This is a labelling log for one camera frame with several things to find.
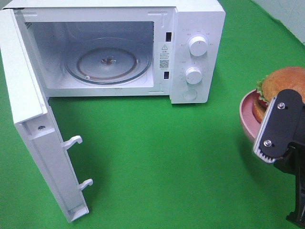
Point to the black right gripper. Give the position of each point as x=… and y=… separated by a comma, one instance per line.
x=290, y=158

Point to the pink round plate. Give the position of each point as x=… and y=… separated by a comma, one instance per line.
x=248, y=121

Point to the toy hamburger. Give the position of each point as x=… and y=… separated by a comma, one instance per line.
x=269, y=87

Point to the round white door release button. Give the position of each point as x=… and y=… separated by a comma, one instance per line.
x=190, y=95

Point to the white microwave knob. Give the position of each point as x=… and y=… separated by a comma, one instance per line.
x=198, y=45
x=193, y=75

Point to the white microwave door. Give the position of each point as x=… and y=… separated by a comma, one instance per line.
x=35, y=122

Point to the green table cloth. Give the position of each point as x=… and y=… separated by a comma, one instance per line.
x=157, y=165

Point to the white microwave oven body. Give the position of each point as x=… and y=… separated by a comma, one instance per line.
x=53, y=25

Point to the white warning label sticker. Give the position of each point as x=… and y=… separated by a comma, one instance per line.
x=164, y=55

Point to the glass microwave turntable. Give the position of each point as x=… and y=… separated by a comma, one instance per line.
x=108, y=61

